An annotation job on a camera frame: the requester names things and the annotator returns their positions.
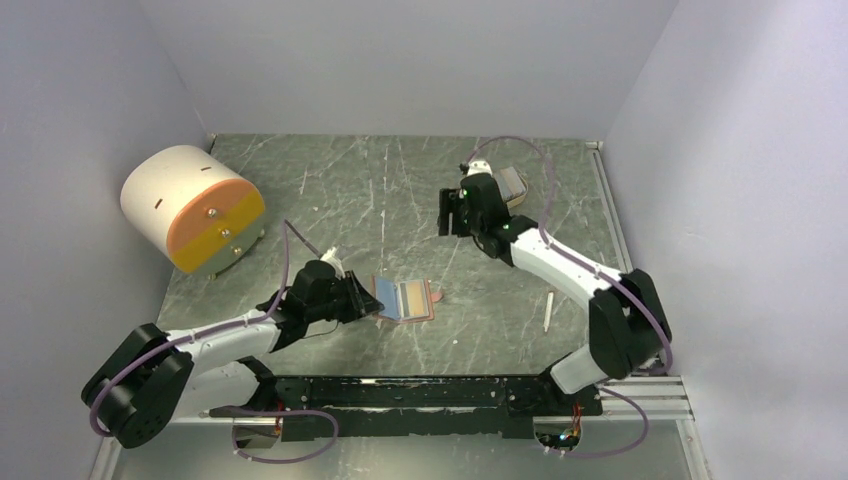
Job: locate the tan leather card holder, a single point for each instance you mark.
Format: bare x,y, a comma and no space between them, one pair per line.
403,302

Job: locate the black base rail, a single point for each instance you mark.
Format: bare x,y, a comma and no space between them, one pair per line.
503,404

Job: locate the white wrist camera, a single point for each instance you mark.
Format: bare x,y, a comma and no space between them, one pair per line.
478,166
332,258

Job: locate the white pen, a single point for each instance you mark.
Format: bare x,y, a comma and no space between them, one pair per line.
548,312

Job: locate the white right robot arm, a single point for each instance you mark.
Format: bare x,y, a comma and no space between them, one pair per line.
626,322

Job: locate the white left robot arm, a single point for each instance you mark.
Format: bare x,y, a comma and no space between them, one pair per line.
155,376

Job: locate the stack of credit cards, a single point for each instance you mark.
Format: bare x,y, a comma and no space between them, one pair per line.
504,178

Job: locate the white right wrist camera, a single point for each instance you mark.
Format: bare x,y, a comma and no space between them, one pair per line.
478,166

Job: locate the beige oval tray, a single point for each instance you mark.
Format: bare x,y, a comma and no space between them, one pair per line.
518,191

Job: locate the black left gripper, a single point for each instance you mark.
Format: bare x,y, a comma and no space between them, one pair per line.
360,301

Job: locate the white cylindrical drawer unit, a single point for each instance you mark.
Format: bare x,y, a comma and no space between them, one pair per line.
199,213

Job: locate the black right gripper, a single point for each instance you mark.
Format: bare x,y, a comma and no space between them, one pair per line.
449,203

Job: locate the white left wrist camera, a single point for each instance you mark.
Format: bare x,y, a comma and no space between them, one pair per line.
332,258

